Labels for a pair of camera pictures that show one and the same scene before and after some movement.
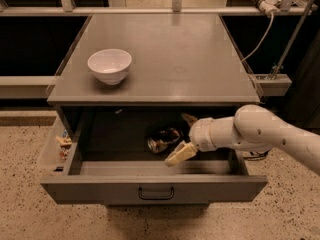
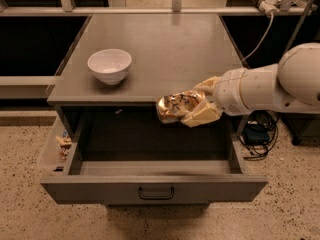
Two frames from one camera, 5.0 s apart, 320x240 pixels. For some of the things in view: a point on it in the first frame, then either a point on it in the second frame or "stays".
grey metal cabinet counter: [176, 59] stays
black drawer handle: [155, 197] stays
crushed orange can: [161, 140] to [170, 108]
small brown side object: [65, 144] stays
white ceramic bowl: [111, 66] stays
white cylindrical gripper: [199, 134] to [227, 91]
